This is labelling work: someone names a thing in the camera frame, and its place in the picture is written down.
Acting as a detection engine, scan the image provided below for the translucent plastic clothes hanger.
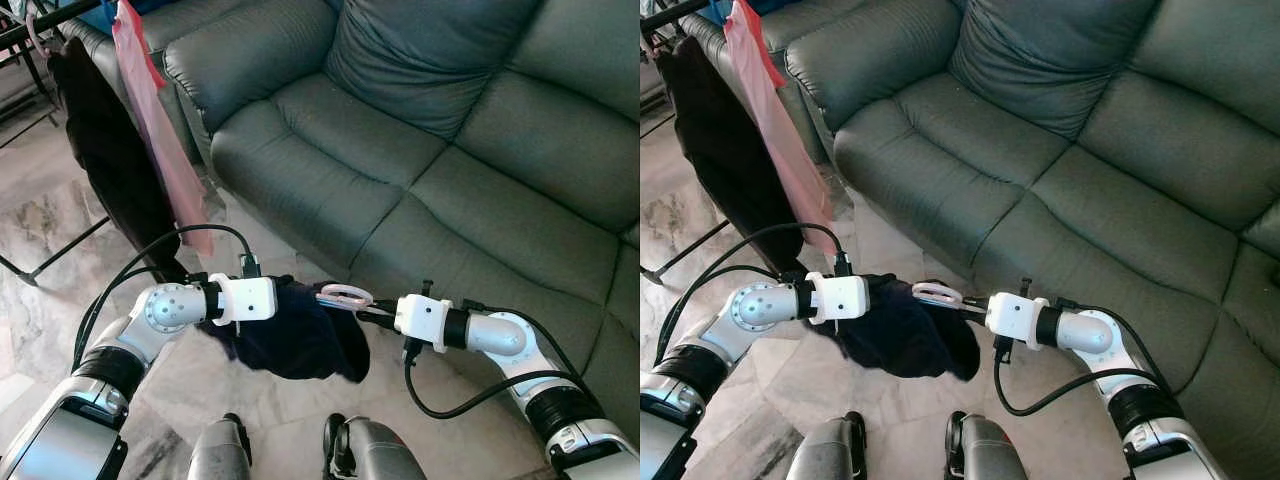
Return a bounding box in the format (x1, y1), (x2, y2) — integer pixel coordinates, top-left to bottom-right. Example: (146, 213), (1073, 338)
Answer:
(315, 283), (396, 319)
(910, 281), (991, 316)

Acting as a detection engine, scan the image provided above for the silver right robot leg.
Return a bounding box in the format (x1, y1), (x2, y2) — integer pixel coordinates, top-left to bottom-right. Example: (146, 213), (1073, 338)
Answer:
(322, 413), (431, 480)
(945, 410), (1031, 480)

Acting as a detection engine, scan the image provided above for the grey-green leather sofa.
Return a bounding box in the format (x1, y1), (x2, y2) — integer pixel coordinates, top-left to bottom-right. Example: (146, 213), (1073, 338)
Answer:
(680, 0), (1280, 480)
(60, 0), (641, 441)

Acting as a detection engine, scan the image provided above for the pink hanging garment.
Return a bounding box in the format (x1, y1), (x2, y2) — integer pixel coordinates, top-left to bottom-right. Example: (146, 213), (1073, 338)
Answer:
(110, 0), (216, 259)
(722, 0), (839, 256)

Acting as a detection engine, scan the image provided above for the black hanging garment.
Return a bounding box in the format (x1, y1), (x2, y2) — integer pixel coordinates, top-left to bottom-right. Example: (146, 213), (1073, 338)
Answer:
(48, 38), (191, 281)
(663, 35), (806, 276)

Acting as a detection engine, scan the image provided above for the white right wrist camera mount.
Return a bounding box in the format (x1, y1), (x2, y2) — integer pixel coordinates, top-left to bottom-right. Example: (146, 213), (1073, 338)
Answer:
(393, 293), (451, 353)
(985, 292), (1046, 351)

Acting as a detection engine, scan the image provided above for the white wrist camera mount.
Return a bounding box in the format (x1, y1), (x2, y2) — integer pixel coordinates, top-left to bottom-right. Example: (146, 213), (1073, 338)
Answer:
(985, 292), (1046, 351)
(205, 275), (277, 326)
(805, 272), (869, 326)
(393, 293), (451, 353)

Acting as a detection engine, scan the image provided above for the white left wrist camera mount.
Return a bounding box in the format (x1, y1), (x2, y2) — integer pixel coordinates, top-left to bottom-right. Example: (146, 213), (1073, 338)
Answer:
(805, 272), (869, 326)
(205, 275), (277, 326)

